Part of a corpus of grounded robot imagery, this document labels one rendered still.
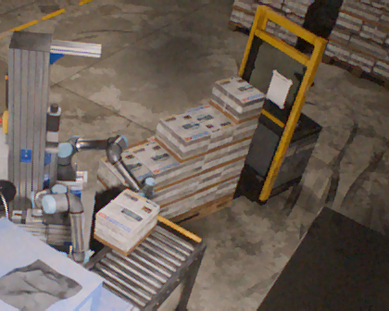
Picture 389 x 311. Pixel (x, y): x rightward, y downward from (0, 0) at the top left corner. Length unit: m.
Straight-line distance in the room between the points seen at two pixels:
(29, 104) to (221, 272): 2.37
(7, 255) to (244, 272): 3.00
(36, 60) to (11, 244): 1.37
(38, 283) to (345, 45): 7.39
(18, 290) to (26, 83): 1.62
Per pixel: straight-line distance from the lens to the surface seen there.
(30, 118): 3.77
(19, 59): 3.56
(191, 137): 4.66
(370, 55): 9.07
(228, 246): 5.32
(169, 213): 5.08
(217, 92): 5.07
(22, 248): 2.58
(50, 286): 2.42
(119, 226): 3.76
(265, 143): 5.76
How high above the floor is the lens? 3.63
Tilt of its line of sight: 40 degrees down
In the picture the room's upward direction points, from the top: 10 degrees clockwise
